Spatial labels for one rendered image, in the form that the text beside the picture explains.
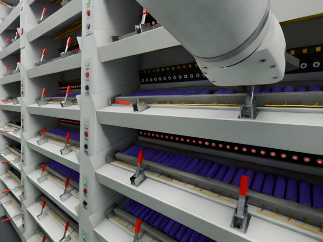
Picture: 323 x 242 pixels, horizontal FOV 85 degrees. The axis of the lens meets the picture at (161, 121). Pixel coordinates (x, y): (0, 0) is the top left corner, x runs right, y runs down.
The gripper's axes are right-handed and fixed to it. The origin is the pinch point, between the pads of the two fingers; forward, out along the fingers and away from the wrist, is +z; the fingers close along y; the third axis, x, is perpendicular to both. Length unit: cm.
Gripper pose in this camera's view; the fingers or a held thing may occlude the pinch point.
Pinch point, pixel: (253, 79)
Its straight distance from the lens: 36.6
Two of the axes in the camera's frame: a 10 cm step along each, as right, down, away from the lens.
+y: 7.9, 0.7, -6.1
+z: 5.9, 1.5, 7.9
